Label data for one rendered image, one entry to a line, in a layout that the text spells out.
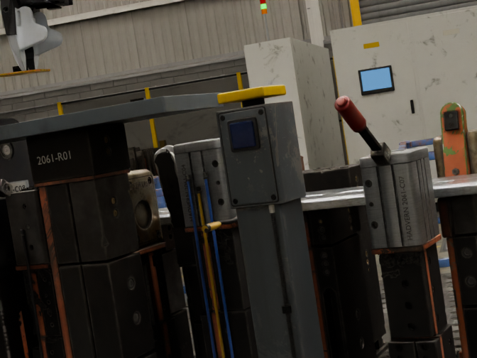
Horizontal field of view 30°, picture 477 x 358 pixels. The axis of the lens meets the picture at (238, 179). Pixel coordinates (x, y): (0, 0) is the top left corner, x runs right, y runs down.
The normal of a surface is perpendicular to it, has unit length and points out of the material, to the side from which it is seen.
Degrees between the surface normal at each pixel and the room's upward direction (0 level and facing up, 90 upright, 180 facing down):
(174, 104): 90
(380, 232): 90
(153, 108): 90
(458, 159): 78
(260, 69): 90
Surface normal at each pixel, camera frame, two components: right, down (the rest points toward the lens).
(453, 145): -0.49, -0.09
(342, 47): -0.20, 0.08
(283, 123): 0.87, -0.11
